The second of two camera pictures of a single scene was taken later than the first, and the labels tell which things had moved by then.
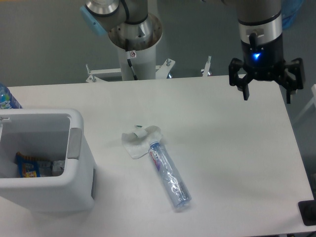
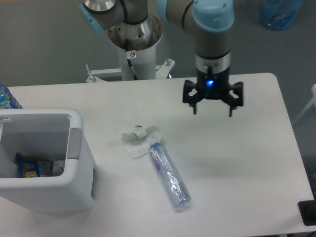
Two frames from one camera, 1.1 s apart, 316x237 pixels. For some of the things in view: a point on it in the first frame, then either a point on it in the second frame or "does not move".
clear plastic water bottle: [177, 190] does not move
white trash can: [47, 135] does not move
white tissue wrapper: [137, 144] does not move
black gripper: [265, 61] to [213, 86]
